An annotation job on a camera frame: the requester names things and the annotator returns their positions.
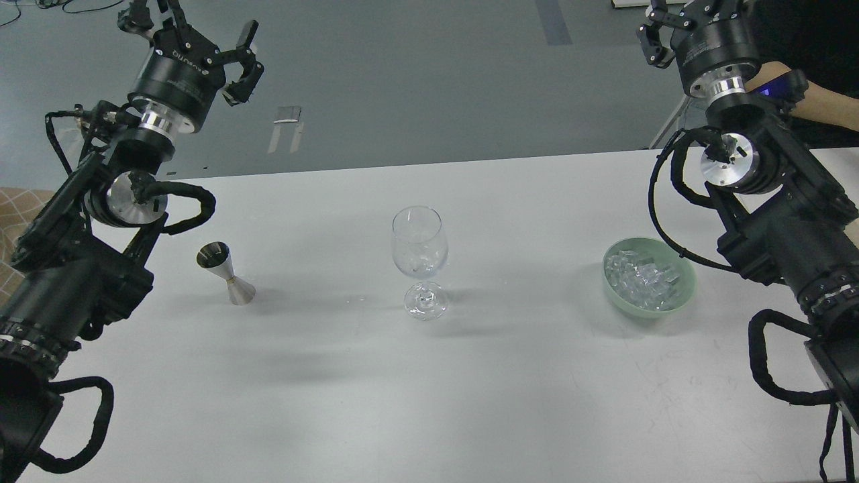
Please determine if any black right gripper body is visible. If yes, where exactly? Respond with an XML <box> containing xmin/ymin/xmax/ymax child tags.
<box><xmin>671</xmin><ymin>7</ymin><xmax>761</xmax><ymax>98</ymax></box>

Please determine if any steel cocktail jigger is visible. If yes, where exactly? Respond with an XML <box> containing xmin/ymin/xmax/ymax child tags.
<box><xmin>195</xmin><ymin>241</ymin><xmax>256</xmax><ymax>305</ymax></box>

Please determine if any green bowl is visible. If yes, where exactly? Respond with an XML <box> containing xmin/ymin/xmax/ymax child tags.
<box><xmin>601</xmin><ymin>237</ymin><xmax>697</xmax><ymax>320</ymax></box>

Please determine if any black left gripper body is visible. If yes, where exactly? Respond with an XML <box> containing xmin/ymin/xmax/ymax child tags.
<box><xmin>127</xmin><ymin>27</ymin><xmax>226</xmax><ymax>133</ymax></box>

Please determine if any pile of ice cubes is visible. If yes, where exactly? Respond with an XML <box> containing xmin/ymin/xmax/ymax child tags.
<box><xmin>603</xmin><ymin>250</ymin><xmax>683</xmax><ymax>312</ymax></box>

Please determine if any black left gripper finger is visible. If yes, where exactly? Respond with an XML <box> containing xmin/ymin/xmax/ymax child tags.
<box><xmin>117</xmin><ymin>1</ymin><xmax>176</xmax><ymax>46</ymax></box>
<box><xmin>217</xmin><ymin>19</ymin><xmax>264</xmax><ymax>106</ymax></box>

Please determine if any beige checked cushion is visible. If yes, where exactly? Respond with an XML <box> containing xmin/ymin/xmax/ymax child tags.
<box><xmin>1</xmin><ymin>187</ymin><xmax>55</xmax><ymax>305</ymax></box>

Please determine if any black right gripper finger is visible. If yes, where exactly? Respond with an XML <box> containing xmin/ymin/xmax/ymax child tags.
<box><xmin>636</xmin><ymin>1</ymin><xmax>691</xmax><ymax>68</ymax></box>
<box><xmin>697</xmin><ymin>1</ymin><xmax>756</xmax><ymax>19</ymax></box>

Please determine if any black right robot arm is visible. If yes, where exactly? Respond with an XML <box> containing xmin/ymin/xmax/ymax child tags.
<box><xmin>638</xmin><ymin>1</ymin><xmax>857</xmax><ymax>482</ymax></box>

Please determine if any black floor cable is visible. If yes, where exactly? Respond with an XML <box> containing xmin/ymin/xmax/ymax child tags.
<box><xmin>0</xmin><ymin>0</ymin><xmax>128</xmax><ymax>28</ymax></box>

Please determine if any white office chair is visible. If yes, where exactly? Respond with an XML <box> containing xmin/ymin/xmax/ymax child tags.
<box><xmin>648</xmin><ymin>96</ymin><xmax>707</xmax><ymax>150</ymax></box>

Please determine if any person's bare forearm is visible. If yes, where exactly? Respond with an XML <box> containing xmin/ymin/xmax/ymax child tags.
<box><xmin>745</xmin><ymin>61</ymin><xmax>858</xmax><ymax>131</ymax></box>

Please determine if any clear wine glass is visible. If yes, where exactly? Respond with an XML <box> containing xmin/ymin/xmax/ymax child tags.
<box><xmin>391</xmin><ymin>205</ymin><xmax>449</xmax><ymax>321</ymax></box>

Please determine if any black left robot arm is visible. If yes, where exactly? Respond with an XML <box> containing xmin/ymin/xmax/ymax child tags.
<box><xmin>1</xmin><ymin>1</ymin><xmax>264</xmax><ymax>482</ymax></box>

